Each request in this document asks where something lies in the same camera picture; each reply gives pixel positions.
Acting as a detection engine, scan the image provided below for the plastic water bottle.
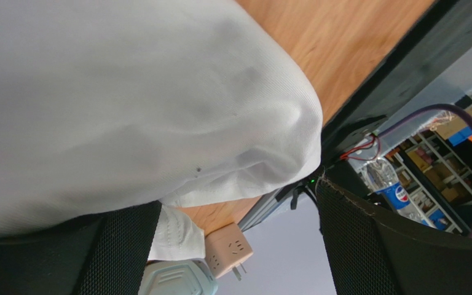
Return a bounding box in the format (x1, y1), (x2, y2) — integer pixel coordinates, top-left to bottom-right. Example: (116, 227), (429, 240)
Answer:
(361, 158), (436, 228)

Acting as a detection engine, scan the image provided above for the light blue plastic object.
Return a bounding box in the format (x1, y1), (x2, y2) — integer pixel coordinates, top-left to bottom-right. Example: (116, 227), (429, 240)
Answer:
(138, 260), (218, 295)

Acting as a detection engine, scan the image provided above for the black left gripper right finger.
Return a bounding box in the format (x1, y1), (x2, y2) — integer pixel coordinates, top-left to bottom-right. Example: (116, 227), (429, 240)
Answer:
(316, 181), (472, 294)

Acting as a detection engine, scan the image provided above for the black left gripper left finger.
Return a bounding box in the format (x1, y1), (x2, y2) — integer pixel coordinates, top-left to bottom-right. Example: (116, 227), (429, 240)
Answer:
(0, 201), (162, 294)

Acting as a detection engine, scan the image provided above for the background storage shelf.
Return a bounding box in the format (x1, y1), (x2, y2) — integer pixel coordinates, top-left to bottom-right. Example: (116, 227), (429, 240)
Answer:
(385, 82), (472, 236)

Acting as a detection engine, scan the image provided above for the white t-shirt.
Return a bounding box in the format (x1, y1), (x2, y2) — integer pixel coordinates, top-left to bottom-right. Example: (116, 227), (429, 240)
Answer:
(0, 1), (323, 261)

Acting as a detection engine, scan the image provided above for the beige power strip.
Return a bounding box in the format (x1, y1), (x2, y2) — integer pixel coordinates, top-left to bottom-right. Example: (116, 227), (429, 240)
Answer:
(205, 223), (254, 279)

